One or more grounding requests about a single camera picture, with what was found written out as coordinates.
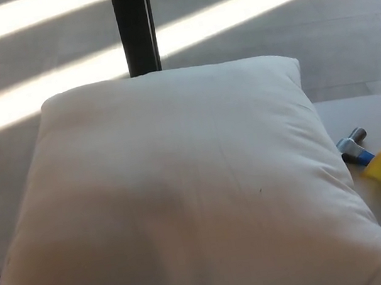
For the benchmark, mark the white pillow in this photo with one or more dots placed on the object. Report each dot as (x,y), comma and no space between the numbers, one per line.
(183,186)

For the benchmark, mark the black vertical post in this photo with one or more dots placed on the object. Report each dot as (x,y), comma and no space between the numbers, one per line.
(133,25)

